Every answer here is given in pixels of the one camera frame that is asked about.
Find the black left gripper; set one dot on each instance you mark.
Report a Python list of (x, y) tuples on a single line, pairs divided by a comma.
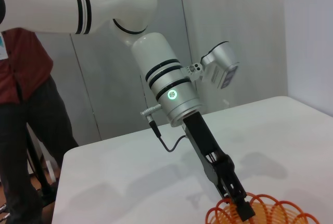
[(203, 140)]

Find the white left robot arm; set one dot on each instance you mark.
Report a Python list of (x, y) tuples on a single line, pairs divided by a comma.
[(117, 5)]

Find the person in red shirt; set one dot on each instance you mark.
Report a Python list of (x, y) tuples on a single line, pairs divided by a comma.
[(20, 78)]

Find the white teal id badge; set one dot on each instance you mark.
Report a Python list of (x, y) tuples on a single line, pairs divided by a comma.
[(3, 47)]

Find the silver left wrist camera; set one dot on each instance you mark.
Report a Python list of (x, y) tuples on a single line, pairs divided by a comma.
[(221, 60)]

